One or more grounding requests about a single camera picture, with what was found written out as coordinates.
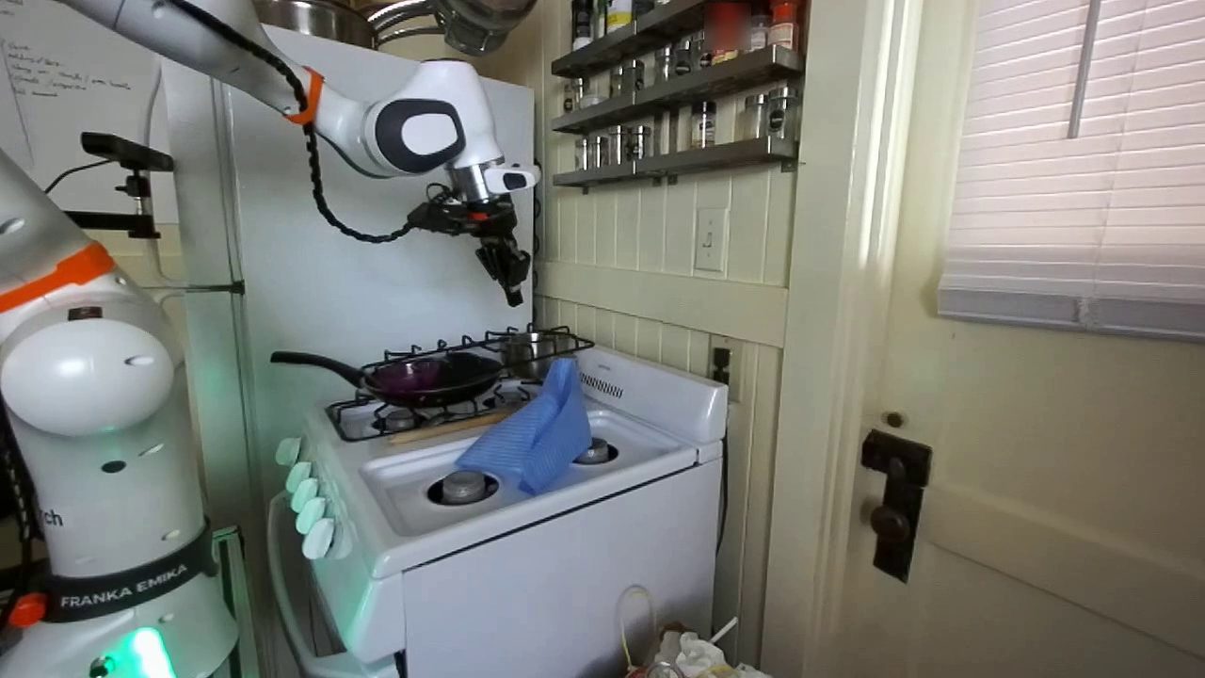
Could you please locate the white door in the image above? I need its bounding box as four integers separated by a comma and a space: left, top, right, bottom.
803, 0, 1205, 678

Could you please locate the black camera on stand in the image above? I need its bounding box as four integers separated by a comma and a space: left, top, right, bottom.
70, 130, 174, 242

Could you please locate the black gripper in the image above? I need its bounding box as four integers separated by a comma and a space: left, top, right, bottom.
411, 188, 532, 305

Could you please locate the black door lock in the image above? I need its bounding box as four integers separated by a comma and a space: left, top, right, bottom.
863, 430, 930, 580

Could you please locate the metal spice rack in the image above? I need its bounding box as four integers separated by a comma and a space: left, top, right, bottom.
552, 0, 803, 188

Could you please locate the back right stove burner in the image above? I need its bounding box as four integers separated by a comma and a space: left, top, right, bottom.
571, 437, 616, 467

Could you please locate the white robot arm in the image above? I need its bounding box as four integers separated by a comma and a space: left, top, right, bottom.
0, 0, 538, 678

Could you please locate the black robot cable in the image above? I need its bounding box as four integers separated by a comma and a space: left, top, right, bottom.
296, 123, 438, 250

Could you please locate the dark frying pan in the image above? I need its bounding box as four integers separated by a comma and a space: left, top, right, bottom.
276, 350, 500, 405

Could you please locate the blue fabric cloth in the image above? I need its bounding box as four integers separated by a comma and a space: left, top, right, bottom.
454, 356, 592, 492

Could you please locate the white window blind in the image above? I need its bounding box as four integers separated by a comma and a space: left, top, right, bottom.
938, 0, 1205, 340

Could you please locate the black wall outlet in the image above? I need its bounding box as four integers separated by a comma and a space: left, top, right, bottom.
711, 345, 731, 384

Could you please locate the white refrigerator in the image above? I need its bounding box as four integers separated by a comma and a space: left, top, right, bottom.
163, 62, 535, 523

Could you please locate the white gas stove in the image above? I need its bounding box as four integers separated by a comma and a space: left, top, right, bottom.
267, 344, 727, 678

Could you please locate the wall light switch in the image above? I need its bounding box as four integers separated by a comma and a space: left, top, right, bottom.
694, 211, 727, 275

